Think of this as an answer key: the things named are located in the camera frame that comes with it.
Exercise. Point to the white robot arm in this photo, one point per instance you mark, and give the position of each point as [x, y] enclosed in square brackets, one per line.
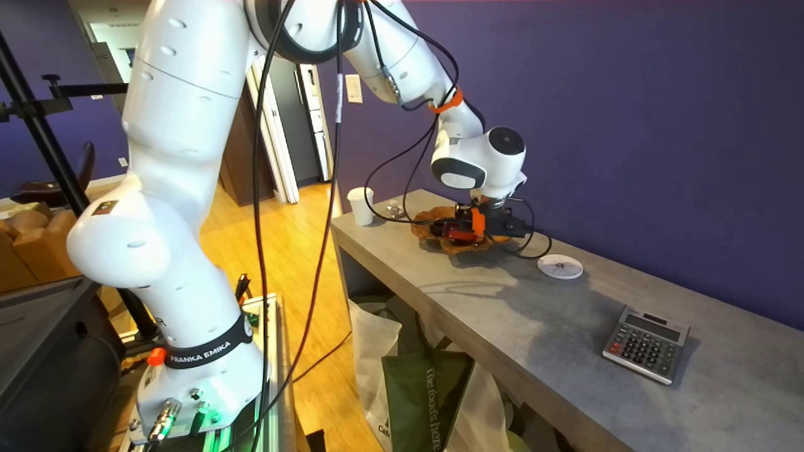
[181, 97]

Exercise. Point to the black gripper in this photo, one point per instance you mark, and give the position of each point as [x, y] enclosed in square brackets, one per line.
[493, 218]

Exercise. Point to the grey desk calculator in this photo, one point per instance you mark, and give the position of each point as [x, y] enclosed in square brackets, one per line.
[647, 344]

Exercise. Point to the green shopping bag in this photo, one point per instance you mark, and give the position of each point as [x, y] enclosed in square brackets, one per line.
[422, 398]

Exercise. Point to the white round coaster disc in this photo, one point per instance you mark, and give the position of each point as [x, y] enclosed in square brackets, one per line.
[561, 266]

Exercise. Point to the white plastic bag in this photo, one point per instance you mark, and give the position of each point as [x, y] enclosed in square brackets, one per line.
[373, 339]

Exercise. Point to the black cabinet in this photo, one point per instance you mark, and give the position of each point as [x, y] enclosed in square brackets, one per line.
[58, 367]

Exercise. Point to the cardboard boxes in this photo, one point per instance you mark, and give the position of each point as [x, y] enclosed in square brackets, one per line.
[34, 248]

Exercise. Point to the white paper cup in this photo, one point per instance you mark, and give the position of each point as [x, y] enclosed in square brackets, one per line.
[361, 200]

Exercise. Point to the black camera tripod stand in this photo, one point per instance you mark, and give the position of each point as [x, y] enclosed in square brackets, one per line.
[37, 110]

